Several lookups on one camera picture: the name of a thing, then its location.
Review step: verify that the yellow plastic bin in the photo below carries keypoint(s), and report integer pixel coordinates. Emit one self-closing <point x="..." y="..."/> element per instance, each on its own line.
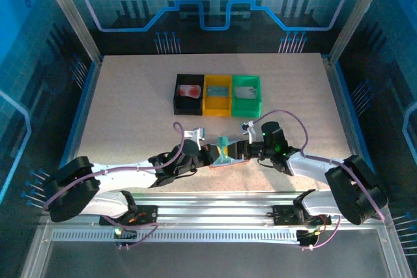
<point x="216" y="108"/>

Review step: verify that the red white card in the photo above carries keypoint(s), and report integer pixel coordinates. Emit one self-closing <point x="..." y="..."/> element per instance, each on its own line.
<point x="189" y="91"/>

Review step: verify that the aluminium side rail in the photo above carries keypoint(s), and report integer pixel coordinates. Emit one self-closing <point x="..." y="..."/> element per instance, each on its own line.
<point x="339" y="108"/>

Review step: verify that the black connector board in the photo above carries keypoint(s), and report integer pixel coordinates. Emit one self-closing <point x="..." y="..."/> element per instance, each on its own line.
<point x="307" y="237"/>
<point x="125" y="235"/>

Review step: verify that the green VIP card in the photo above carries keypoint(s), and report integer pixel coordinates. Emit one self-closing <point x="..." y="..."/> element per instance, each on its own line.
<point x="223" y="143"/>

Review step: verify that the grey silver card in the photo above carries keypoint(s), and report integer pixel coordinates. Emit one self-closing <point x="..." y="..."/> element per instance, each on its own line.
<point x="246" y="93"/>

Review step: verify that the grey green card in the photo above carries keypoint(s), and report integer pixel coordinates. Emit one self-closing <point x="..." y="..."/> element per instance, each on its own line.
<point x="217" y="91"/>

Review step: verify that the black plastic bin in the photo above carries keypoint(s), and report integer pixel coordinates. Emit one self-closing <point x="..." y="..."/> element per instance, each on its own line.
<point x="188" y="108"/>

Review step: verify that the tan leather card holder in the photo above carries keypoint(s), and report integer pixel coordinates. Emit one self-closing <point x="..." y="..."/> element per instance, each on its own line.
<point x="228" y="162"/>

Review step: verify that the grey metal plate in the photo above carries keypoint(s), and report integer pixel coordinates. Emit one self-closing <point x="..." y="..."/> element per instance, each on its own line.
<point x="211" y="261"/>

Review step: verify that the green plastic bin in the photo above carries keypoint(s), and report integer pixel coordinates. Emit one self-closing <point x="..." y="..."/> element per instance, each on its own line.
<point x="246" y="108"/>

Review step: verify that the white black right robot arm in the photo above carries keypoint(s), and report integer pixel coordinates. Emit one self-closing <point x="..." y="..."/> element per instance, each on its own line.
<point x="312" y="165"/>

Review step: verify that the blue table edge strip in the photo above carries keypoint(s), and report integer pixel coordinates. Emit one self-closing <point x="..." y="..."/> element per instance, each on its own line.
<point x="76" y="128"/>
<point x="355" y="121"/>

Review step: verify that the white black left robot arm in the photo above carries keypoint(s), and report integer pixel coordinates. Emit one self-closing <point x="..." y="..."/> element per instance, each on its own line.
<point x="123" y="174"/>

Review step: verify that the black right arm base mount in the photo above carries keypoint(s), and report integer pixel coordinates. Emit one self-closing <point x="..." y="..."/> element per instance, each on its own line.
<point x="283" y="214"/>

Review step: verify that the aluminium front rail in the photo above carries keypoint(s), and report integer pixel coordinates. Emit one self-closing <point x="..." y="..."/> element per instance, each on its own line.
<point x="211" y="208"/>

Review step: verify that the aluminium frame post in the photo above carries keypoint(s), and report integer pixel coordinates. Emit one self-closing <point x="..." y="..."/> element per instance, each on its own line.
<point x="358" y="11"/>
<point x="70" y="14"/>

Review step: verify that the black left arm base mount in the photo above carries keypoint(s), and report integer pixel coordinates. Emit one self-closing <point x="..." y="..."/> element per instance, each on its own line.
<point x="146" y="214"/>

